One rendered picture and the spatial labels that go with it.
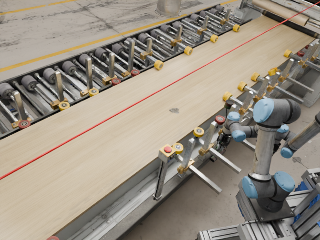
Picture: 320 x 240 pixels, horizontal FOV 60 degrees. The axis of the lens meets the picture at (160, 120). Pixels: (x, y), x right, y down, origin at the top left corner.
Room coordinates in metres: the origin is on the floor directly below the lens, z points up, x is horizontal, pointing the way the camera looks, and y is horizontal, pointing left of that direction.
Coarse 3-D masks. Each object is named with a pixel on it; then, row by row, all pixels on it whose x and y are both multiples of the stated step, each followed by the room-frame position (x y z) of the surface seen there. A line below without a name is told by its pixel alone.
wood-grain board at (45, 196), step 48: (240, 48) 2.95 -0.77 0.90; (288, 48) 3.17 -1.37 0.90; (96, 96) 1.70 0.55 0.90; (144, 96) 1.81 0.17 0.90; (192, 96) 1.92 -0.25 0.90; (0, 144) 1.06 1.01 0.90; (48, 144) 1.13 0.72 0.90; (96, 144) 1.20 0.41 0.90; (144, 144) 1.28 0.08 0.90; (0, 192) 0.74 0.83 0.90; (48, 192) 0.79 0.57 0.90; (96, 192) 0.84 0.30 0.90
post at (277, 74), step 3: (276, 72) 2.21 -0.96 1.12; (279, 72) 2.20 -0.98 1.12; (276, 75) 2.20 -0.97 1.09; (279, 75) 2.19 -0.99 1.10; (273, 78) 2.20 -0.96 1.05; (276, 78) 2.19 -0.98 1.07; (273, 81) 2.19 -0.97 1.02; (276, 81) 2.20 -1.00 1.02; (270, 84) 2.20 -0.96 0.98; (273, 84) 2.19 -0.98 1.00; (267, 93) 2.19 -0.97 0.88; (267, 96) 2.19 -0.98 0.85
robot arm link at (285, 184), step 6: (276, 174) 0.92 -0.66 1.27; (282, 174) 0.94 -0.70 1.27; (288, 174) 0.95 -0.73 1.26; (276, 180) 0.89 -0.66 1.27; (282, 180) 0.89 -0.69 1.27; (288, 180) 0.90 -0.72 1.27; (276, 186) 0.86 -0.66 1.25; (282, 186) 0.86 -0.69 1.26; (288, 186) 0.86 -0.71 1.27; (294, 186) 0.88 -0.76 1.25; (276, 192) 0.84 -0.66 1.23; (282, 192) 0.85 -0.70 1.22; (288, 192) 0.85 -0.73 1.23; (276, 198) 0.85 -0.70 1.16; (282, 198) 0.85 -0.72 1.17
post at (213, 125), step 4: (212, 124) 1.40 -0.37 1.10; (216, 124) 1.40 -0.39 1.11; (212, 128) 1.39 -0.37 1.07; (208, 132) 1.40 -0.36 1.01; (212, 132) 1.39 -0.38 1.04; (208, 136) 1.40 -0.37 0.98; (212, 136) 1.41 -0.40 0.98; (208, 140) 1.39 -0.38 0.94; (204, 144) 1.40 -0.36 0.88; (208, 144) 1.39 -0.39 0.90; (204, 148) 1.39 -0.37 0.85; (200, 156) 1.40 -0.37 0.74; (204, 156) 1.40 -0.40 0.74
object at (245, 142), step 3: (219, 126) 1.66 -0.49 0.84; (222, 126) 1.65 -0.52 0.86; (231, 135) 1.59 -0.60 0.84; (240, 141) 1.54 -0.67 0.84; (243, 141) 1.53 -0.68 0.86; (246, 141) 1.53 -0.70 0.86; (243, 144) 1.52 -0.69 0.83; (246, 144) 1.51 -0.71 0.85; (249, 144) 1.50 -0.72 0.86; (252, 144) 1.51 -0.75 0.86; (249, 147) 1.49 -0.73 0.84; (252, 147) 1.48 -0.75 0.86; (255, 147) 1.48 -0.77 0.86; (252, 150) 1.47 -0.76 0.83
